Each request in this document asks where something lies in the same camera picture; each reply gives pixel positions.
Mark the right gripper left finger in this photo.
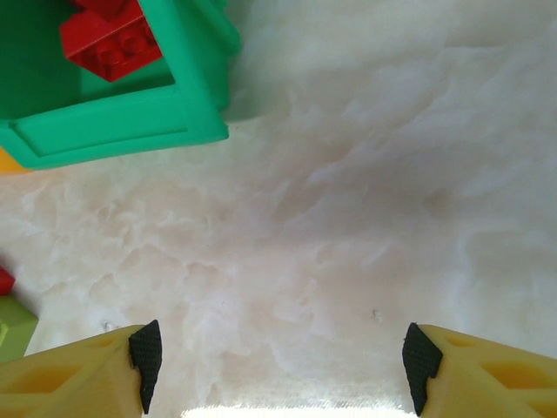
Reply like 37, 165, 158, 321
0, 319, 164, 418

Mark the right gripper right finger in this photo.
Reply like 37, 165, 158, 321
402, 321, 557, 418

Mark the red lego brick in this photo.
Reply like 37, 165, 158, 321
0, 264, 17, 298
64, 0, 140, 23
59, 3, 164, 84

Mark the square green lego brick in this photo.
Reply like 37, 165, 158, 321
0, 295, 39, 365

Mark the orange plastic bin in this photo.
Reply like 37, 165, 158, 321
0, 146, 23, 175

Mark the green plastic bin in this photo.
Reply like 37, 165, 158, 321
0, 0, 242, 172

